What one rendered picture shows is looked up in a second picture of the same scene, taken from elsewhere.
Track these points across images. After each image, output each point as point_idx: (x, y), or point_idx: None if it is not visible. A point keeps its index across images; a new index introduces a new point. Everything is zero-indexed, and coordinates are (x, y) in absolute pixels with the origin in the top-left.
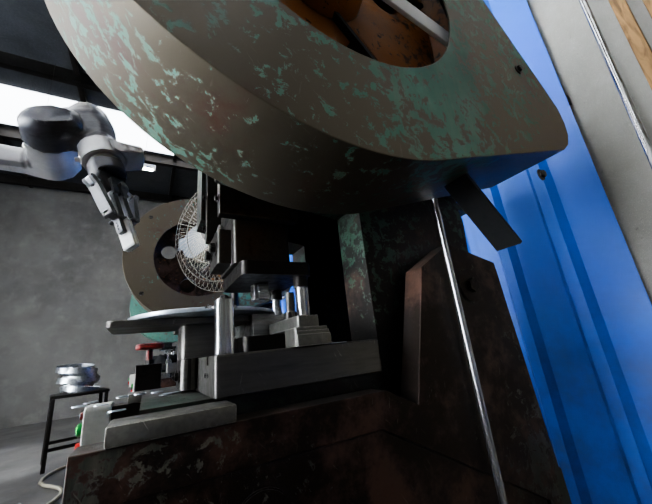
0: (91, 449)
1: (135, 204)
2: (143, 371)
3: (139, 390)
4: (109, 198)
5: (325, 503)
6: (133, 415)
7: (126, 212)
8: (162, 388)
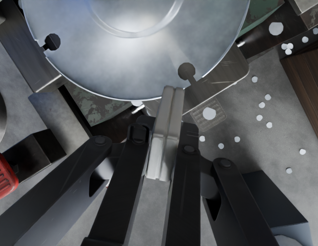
0: None
1: (26, 215)
2: (50, 152)
3: (63, 149)
4: (236, 215)
5: None
6: (95, 134)
7: (142, 172)
8: (80, 106)
